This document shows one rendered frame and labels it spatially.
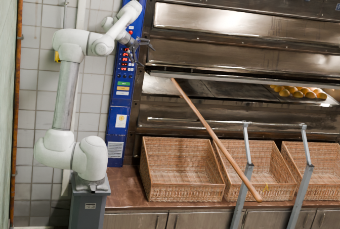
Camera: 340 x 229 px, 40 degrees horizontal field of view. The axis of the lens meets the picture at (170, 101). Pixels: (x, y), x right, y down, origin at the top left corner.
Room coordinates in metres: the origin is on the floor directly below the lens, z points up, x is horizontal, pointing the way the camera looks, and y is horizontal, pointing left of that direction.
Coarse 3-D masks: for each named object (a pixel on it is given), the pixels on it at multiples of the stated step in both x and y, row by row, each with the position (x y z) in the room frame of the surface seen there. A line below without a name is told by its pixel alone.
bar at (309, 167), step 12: (156, 120) 2.87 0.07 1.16; (168, 120) 2.90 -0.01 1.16; (180, 120) 2.93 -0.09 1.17; (192, 120) 2.95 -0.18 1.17; (216, 120) 3.01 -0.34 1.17; (228, 120) 3.05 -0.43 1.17; (252, 168) 2.87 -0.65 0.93; (312, 168) 3.01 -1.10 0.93; (240, 192) 2.87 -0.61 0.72; (300, 192) 3.01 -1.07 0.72; (240, 204) 2.86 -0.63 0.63; (300, 204) 3.01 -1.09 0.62; (240, 216) 2.87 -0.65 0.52; (288, 228) 3.02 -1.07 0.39
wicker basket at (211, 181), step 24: (144, 144) 3.13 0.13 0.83; (168, 144) 3.26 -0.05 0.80; (192, 144) 3.31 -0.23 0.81; (144, 168) 3.01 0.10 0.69; (168, 168) 3.21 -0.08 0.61; (192, 168) 3.27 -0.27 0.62; (216, 168) 3.10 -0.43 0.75; (168, 192) 2.80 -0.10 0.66; (192, 192) 2.97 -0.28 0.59; (216, 192) 2.91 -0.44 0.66
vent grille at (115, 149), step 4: (108, 144) 3.12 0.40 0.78; (112, 144) 3.13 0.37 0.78; (116, 144) 3.14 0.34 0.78; (120, 144) 3.16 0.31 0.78; (108, 148) 3.13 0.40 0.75; (112, 148) 3.14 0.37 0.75; (116, 148) 3.14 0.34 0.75; (120, 148) 3.15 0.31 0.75; (108, 152) 3.13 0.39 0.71; (112, 152) 3.14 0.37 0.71; (116, 152) 3.15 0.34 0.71; (120, 152) 3.16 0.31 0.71; (108, 156) 3.13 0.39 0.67; (112, 156) 3.14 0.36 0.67; (116, 156) 3.15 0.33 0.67; (120, 156) 3.16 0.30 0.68
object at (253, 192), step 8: (184, 96) 3.30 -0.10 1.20; (192, 104) 3.15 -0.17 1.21; (200, 120) 2.92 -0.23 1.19; (208, 128) 2.79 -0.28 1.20; (216, 136) 2.68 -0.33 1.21; (224, 152) 2.50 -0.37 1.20; (232, 160) 2.41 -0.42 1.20; (240, 176) 2.26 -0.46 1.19; (248, 184) 2.18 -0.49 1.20; (256, 192) 2.11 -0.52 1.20; (256, 200) 2.06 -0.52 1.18
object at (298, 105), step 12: (144, 96) 3.23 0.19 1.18; (156, 96) 3.26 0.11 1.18; (168, 96) 3.30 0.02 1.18; (180, 96) 3.35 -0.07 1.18; (192, 96) 3.39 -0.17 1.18; (288, 108) 3.60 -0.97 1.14; (300, 108) 3.63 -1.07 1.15; (312, 108) 3.67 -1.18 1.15; (324, 108) 3.70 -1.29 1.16; (336, 108) 3.74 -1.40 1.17
